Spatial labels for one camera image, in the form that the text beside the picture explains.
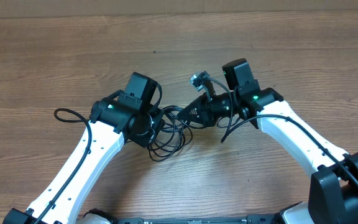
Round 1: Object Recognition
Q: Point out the black USB cable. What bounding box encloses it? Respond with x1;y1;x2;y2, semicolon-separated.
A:
147;105;194;162

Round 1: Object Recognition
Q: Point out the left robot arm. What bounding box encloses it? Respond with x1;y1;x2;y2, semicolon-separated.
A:
3;72;164;223

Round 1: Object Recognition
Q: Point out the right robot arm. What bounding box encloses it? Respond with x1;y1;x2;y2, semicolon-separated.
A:
178;58;358;223

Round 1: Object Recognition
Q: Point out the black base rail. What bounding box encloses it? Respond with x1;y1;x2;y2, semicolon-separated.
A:
76;213;291;224

